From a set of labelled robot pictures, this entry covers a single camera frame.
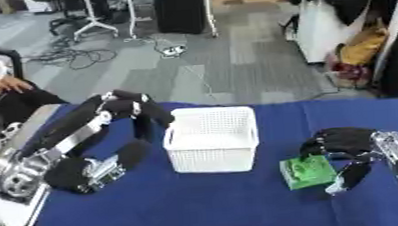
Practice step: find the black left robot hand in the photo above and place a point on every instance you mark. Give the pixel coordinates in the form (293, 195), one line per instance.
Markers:
(74, 122)

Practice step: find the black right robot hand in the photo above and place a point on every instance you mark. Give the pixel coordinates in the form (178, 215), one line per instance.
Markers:
(346, 140)

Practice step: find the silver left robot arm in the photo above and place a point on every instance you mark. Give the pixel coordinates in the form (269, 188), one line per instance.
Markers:
(8, 185)

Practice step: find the green box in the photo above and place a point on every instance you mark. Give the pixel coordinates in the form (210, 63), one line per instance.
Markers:
(307, 172)

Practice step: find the person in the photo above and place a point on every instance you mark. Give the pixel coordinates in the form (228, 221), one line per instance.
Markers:
(0, 99)

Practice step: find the black chair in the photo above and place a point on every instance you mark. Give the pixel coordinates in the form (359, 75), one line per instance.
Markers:
(6, 61)

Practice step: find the yellow bag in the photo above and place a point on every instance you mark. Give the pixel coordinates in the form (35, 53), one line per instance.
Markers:
(363, 46)

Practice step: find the white tripod stand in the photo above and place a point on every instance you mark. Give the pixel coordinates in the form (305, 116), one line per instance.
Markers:
(93, 15)

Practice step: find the white power strip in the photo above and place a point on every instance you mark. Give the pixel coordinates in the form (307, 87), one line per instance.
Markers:
(173, 50)

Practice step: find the white plastic basket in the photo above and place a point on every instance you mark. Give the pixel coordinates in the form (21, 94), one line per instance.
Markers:
(212, 139)

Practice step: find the black cabinet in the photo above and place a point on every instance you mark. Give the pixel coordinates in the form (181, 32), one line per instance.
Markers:
(179, 7)

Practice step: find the white pole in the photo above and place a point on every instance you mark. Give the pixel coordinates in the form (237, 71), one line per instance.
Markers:
(209, 10)

